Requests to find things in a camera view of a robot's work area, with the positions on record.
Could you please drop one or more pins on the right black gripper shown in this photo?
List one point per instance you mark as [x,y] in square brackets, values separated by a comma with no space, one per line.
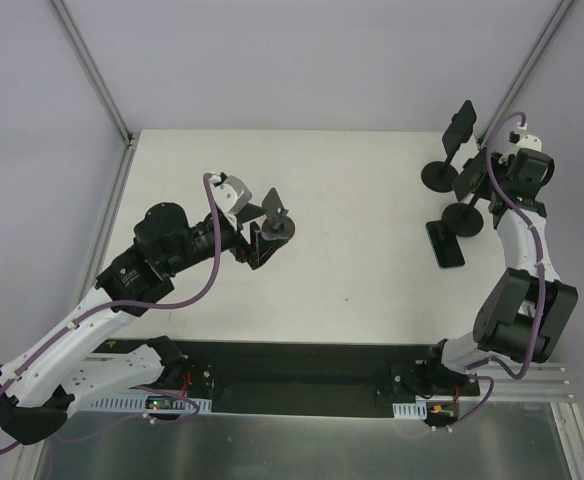
[488,163]

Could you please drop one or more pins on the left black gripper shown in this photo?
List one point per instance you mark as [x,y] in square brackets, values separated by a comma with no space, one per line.
[251,235]

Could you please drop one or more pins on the grey stand with wooden base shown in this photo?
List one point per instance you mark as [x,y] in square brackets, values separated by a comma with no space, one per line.
[277,226]

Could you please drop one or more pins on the black clamp phone stand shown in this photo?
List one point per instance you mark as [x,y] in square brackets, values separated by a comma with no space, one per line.
[438,175]
[463,219]

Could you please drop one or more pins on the blue-edged black phone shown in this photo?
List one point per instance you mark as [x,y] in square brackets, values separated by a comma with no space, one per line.
[445,246]

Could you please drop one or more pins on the white-edged black phone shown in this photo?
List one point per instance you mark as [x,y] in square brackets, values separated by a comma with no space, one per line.
[469,179]

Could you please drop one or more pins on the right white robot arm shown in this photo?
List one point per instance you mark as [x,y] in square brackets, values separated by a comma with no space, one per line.
[523,317]

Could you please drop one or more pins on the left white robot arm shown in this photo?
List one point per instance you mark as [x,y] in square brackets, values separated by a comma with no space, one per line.
[170,265]

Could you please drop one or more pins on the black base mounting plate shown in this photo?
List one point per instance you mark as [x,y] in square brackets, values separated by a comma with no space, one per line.
[317,380]

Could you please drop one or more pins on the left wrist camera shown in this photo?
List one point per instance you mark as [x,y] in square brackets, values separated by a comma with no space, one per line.
[230,193]

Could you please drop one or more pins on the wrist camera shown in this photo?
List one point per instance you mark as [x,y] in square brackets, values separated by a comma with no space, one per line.
[520,138]
[230,193]

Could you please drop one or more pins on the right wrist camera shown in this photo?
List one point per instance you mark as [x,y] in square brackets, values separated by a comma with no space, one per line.
[520,138]

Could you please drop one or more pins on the left white cable duct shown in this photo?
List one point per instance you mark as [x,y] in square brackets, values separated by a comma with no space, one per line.
[148,403]

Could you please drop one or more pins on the white cable duct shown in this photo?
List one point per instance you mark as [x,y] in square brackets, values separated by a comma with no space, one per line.
[422,409]
[148,403]

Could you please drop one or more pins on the aluminium frame post right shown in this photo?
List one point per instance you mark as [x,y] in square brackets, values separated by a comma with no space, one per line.
[550,30]

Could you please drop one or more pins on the aluminium frame post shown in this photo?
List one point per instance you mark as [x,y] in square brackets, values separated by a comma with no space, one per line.
[550,30]
[91,70]

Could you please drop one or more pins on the right white cable duct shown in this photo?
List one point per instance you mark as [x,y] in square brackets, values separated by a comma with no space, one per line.
[422,409]

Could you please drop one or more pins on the aluminium frame post left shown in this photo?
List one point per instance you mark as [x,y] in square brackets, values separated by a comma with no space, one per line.
[91,70]

